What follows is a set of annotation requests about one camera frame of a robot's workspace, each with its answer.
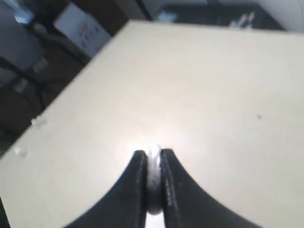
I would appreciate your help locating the white marshmallow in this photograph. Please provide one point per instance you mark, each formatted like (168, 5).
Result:
(154, 180)

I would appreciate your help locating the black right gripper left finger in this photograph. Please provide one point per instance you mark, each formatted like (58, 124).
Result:
(125, 204)

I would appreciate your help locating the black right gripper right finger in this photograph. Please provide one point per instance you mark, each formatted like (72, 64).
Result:
(187, 205)

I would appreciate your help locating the white cardboard box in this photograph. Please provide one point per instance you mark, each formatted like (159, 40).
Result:
(82, 29)

